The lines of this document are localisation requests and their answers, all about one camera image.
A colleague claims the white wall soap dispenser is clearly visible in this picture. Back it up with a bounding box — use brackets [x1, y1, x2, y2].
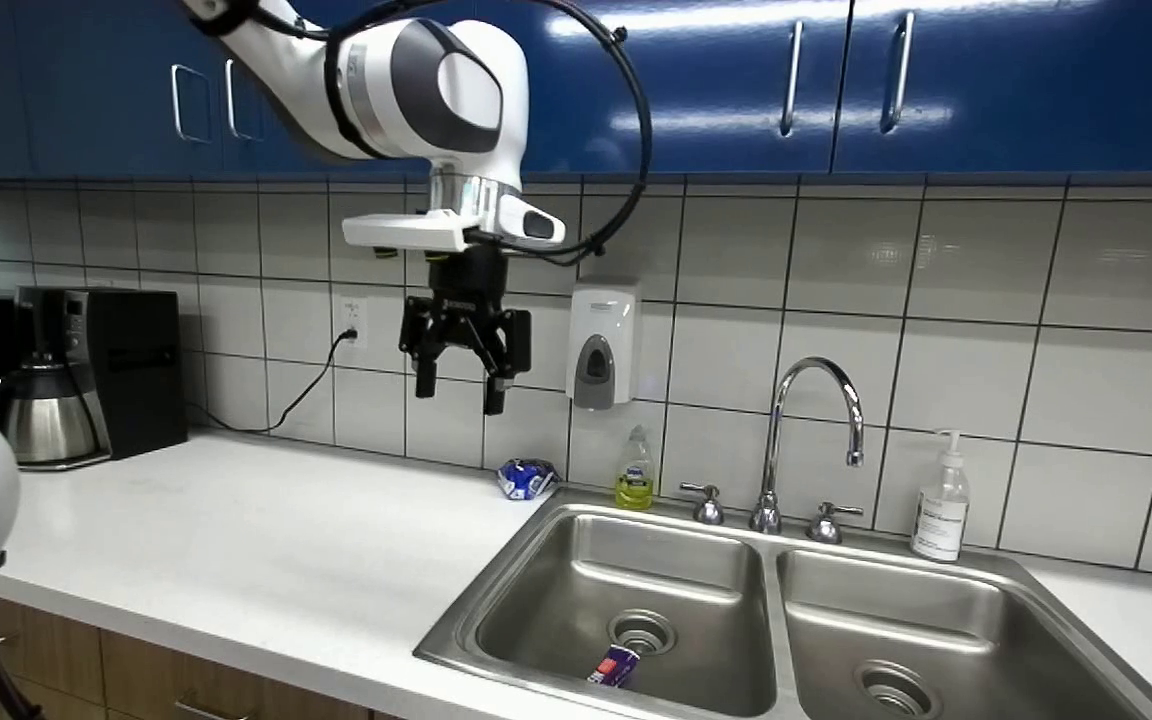
[564, 286, 639, 412]

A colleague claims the black power cord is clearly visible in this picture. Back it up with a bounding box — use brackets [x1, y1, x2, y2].
[268, 325, 365, 441]

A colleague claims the white wall outlet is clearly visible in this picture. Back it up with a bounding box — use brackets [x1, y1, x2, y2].
[327, 291, 374, 347]

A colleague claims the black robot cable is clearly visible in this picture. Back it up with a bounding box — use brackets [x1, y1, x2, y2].
[180, 0, 659, 271]

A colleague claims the silver cabinet door handle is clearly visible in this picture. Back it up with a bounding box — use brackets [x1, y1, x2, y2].
[775, 17, 814, 143]
[165, 60, 209, 143]
[879, 8, 921, 141]
[219, 55, 261, 143]

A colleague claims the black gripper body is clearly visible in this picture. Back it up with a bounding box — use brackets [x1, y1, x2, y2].
[421, 243, 515, 345]

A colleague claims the steel coffee carafe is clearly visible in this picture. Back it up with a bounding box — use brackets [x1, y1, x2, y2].
[0, 351, 109, 468]

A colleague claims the black coffee maker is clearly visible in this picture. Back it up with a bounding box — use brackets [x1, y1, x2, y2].
[22, 286, 193, 465]

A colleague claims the clear pump soap bottle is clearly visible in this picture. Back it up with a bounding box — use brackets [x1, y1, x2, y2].
[910, 429, 976, 565]

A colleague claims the chrome faucet handle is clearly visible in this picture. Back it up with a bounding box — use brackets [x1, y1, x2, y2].
[675, 479, 733, 529]
[805, 501, 870, 549]

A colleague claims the wooden base cabinet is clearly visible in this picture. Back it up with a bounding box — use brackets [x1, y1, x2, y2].
[0, 595, 398, 720]

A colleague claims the purple protein chocolate bar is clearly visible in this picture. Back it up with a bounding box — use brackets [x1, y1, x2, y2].
[583, 635, 647, 694]

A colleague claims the chrome gooseneck faucet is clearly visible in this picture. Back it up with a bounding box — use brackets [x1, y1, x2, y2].
[745, 351, 871, 536]

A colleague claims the yellow dish soap bottle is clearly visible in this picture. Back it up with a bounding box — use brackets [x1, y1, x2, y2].
[614, 426, 665, 515]

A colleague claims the blue snack wrapper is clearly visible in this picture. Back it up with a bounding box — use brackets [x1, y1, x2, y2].
[493, 455, 564, 510]

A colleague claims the stainless steel double sink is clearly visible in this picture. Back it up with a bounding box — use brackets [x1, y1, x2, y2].
[412, 488, 1152, 720]

